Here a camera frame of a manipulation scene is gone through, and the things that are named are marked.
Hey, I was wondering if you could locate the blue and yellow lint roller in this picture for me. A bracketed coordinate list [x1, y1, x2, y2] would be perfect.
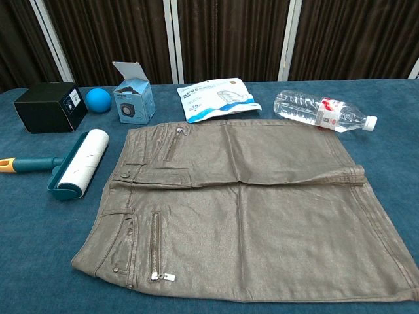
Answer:
[0, 128, 110, 201]

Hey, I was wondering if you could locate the white KN95 mask package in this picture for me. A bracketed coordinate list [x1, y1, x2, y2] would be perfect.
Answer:
[176, 77, 263, 124]

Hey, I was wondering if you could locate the brown leather skirt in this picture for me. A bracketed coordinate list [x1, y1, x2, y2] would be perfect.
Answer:
[71, 118, 419, 303]

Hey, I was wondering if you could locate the light blue speaker box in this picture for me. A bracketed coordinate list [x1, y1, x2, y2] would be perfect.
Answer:
[112, 61, 156, 126]

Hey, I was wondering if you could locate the clear plastic water bottle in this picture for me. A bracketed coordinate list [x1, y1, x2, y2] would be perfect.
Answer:
[273, 90, 378, 133]

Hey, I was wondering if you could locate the dark brown curtain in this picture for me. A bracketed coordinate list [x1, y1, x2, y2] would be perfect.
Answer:
[0, 0, 419, 94]

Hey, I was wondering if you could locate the blue ball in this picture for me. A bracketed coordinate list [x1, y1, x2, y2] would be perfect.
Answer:
[85, 87, 113, 114]

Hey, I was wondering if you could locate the black cardboard box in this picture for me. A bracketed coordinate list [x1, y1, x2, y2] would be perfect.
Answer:
[13, 82, 88, 134]

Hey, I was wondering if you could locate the blue table cloth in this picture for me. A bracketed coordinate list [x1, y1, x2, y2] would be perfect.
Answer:
[0, 78, 419, 314]

